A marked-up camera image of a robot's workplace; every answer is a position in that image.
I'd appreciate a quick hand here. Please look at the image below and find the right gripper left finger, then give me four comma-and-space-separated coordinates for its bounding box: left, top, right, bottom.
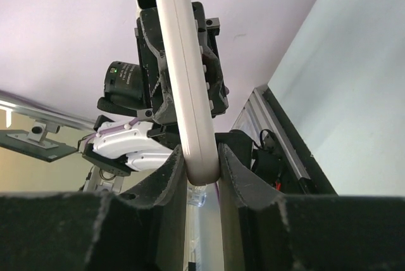
1, 148, 187, 270

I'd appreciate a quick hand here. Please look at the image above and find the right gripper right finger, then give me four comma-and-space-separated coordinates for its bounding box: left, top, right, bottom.
219, 144, 404, 270

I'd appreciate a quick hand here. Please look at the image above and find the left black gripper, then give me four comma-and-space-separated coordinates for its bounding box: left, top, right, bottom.
137, 2, 228, 125

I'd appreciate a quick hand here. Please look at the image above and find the red white remote control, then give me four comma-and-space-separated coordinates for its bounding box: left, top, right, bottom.
156, 0, 220, 186

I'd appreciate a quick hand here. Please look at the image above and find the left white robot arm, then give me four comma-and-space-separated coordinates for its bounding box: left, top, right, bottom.
81, 8, 180, 193

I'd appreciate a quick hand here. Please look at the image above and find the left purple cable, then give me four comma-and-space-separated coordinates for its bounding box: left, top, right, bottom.
78, 117, 142, 148

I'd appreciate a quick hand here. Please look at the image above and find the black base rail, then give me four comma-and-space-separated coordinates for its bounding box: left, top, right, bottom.
232, 85, 336, 195

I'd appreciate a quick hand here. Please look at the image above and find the external camera on mount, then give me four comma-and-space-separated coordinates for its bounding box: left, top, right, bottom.
27, 120, 60, 143

